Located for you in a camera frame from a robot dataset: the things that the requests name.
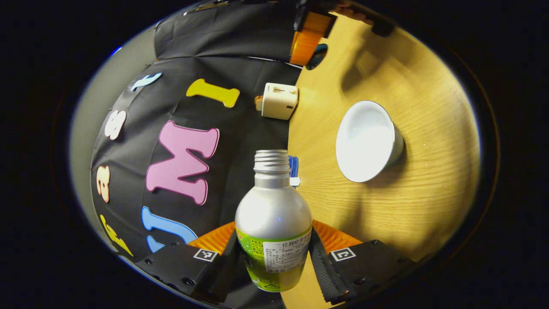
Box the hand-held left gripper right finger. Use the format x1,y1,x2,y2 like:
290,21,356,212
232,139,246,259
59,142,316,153
309,220,416,305

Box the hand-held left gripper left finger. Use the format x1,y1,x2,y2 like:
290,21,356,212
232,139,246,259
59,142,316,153
135,221,238,303

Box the teal teacup lid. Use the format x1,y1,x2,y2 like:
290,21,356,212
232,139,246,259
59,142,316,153
305,43,329,71

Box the silver green-label water bottle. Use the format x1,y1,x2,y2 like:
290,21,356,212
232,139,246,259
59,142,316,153
235,149,313,293

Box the white teacup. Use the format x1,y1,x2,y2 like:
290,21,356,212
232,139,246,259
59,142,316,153
335,100,404,183

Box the white toaster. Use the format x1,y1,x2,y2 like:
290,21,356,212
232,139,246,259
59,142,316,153
262,82,299,121

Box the blue folded towel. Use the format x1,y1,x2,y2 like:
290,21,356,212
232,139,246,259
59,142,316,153
288,155,301,187

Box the black backdrop cloth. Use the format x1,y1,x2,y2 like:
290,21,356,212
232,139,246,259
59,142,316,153
90,0,303,309

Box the thin white cable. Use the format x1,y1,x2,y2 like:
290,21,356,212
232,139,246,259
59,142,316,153
247,55,302,69

